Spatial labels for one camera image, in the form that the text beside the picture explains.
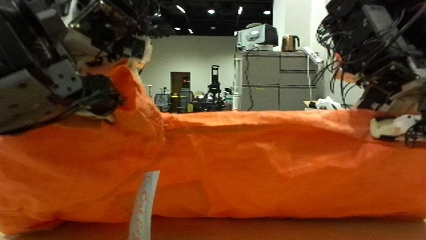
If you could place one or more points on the orange button shirt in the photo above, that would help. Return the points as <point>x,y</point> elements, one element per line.
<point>266,166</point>

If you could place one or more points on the white power strip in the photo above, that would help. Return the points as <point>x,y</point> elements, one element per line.
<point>313,55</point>

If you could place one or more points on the crumpled white paper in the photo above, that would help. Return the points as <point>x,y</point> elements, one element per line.
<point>328,103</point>

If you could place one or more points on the copper kettle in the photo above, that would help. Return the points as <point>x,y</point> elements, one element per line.
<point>290,43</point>

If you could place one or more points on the grey filing cabinet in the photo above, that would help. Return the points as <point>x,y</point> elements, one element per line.
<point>280,83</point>

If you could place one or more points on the grey boxy monitor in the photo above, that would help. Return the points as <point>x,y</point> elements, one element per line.
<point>257,36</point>

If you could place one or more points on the ceiling light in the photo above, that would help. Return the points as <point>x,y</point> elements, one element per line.
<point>266,12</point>
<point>240,10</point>
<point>189,30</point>
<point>210,11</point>
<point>157,14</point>
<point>180,9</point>

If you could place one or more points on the brown door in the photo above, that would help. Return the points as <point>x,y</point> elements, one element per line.
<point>179,81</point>

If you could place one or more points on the white bottle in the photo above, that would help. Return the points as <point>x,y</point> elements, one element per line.
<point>234,100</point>

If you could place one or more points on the pale blue hang tag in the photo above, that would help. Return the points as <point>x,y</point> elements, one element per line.
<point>144,206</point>

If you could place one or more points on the black camera tripod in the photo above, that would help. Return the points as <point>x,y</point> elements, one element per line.
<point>213,93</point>

